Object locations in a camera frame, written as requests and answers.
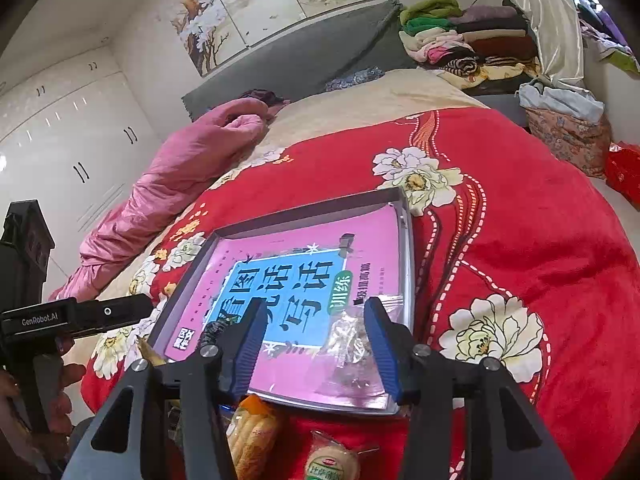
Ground pink and blue book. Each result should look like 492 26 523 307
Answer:
165 202 402 411

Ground white wardrobe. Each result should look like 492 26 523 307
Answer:
0 42 173 311

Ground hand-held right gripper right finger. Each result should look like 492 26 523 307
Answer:
363 297 576 480

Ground cream curtain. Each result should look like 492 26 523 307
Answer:
502 0 586 86

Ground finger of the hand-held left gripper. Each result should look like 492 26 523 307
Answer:
75 293 154 335

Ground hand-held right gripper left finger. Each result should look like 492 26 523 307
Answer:
62 299 269 480

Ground light blue cloth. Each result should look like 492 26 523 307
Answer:
517 80 606 123

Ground red plastic bag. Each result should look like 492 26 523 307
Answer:
604 141 640 208

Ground orange biscuit packet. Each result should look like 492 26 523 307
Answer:
226 394 283 480

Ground hanging clothes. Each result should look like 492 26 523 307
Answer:
575 0 640 73

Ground dark purple cloth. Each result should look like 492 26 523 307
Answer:
239 89 291 111

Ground red floral blanket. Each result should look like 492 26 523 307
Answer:
80 107 633 480

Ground floral fabric bag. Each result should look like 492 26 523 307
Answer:
525 105 613 178

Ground grey headboard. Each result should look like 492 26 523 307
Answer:
181 0 426 123

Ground blue patterned pillow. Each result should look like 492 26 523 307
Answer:
324 71 386 92

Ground pile of folded clothes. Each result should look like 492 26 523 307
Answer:
397 0 543 91

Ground grey bedside cabinet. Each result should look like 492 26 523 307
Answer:
470 87 531 128

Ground flower wall painting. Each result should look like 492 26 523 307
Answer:
167 0 376 78

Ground beige bed sheet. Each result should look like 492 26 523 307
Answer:
55 67 493 311

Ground pink quilt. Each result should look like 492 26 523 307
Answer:
50 99 291 303

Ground grey metal tray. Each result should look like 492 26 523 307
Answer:
146 187 417 416

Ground round cake packet green label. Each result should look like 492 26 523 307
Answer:
302 430 381 480

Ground clear candy packet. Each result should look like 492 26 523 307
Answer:
322 297 406 386

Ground black snack packet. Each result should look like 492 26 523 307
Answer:
199 317 238 356

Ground yellow snack packet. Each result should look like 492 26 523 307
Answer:
136 338 168 367

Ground person's left hand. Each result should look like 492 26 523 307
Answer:
46 337 88 436

